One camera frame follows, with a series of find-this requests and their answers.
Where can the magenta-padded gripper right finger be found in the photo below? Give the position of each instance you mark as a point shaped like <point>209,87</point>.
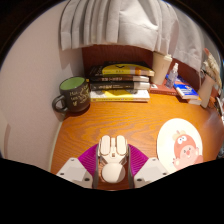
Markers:
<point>151,170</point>

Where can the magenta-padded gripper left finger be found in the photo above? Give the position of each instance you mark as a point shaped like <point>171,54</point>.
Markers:
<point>71,170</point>

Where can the round white cartoon mouse pad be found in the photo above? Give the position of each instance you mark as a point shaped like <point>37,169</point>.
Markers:
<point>166,140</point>

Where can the dark mug with green inside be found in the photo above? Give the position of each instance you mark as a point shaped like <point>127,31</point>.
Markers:
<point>75,95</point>

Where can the red book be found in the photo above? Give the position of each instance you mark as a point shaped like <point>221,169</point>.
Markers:
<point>161,90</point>

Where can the yellow and white book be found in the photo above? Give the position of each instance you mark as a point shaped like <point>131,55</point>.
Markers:
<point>120,95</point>

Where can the orange book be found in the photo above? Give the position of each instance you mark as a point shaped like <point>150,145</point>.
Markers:
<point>196,101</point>

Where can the blue book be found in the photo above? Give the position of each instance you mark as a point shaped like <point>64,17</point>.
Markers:
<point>186,91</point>

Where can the dark book with white pages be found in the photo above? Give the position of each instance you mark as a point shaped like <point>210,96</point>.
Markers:
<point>116,86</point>

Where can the cream ceramic vase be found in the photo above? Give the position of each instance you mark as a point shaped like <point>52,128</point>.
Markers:
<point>205,91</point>

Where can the thin dark book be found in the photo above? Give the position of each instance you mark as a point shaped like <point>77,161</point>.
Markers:
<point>116,79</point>

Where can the cream tumbler with lid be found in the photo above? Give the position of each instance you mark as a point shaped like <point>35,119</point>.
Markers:
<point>160,68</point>

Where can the white pleated curtain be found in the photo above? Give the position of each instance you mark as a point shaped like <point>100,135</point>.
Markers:
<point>133,20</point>

